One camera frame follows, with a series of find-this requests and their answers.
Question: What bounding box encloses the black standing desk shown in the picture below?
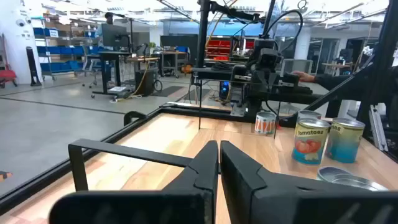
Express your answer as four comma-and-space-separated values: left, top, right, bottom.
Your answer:
90, 50, 133, 100

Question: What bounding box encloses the blue-lit computer case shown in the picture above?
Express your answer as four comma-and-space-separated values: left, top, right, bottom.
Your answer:
218, 80, 231, 101

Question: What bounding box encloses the tomatoes tin can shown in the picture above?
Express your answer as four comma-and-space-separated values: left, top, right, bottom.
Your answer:
291, 117, 331, 166

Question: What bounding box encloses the black computer monitor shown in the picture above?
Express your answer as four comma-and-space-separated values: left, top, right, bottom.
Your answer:
101, 23, 129, 48

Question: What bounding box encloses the small carrot-print can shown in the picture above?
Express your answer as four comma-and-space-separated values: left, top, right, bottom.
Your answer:
254, 111, 277, 136

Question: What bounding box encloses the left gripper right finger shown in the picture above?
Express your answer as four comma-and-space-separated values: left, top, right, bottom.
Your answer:
220, 139, 398, 224

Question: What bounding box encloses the yellow power cable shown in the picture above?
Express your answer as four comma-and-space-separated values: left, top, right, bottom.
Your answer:
116, 60, 150, 102

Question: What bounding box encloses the plain black floor mat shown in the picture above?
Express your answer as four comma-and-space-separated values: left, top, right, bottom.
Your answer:
151, 85, 185, 98

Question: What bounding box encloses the large dark display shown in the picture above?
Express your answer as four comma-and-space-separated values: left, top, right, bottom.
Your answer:
160, 34, 199, 53

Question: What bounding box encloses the black tower stand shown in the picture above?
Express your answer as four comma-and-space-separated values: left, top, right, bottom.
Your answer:
25, 45, 43, 87

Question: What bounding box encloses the black aluminium rig frame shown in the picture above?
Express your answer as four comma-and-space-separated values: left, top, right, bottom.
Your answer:
0, 0, 398, 216

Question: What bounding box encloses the red chair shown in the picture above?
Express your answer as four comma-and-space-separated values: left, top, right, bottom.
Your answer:
0, 68, 19, 89

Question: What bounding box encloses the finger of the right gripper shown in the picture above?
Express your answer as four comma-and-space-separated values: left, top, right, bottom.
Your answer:
267, 70, 278, 94
257, 70, 268, 94

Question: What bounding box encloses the tall silver-lidded tin can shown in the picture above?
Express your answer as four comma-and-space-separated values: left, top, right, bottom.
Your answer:
297, 109, 323, 122

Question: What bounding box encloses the red bin rack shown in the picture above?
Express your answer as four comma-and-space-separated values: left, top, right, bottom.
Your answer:
205, 39, 233, 62

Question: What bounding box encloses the white mesh chair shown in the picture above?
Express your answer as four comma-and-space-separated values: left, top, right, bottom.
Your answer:
280, 58, 314, 75

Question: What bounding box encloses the black computer tower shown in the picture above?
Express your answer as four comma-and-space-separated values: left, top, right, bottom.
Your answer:
134, 68, 155, 96

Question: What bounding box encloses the silver aluminium rail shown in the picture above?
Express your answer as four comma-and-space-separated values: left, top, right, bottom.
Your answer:
368, 104, 389, 152

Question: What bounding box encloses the wooden-top desk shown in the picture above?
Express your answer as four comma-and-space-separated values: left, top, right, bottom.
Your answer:
126, 55, 160, 94

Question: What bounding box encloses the person's hand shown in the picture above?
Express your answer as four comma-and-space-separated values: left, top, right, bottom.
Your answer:
292, 70, 317, 83

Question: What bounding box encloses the blue storage bin rack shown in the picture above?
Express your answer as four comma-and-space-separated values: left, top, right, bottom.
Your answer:
32, 26, 98, 81

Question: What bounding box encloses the black right camera cable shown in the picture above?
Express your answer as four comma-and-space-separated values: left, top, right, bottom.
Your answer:
264, 9, 305, 54

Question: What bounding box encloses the yellow hanging cable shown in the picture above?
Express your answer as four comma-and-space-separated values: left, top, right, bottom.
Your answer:
204, 0, 239, 48

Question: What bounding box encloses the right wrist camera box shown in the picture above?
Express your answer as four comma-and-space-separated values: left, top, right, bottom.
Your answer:
259, 48, 282, 72

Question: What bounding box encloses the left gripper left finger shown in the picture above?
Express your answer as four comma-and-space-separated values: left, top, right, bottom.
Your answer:
49, 139, 219, 224

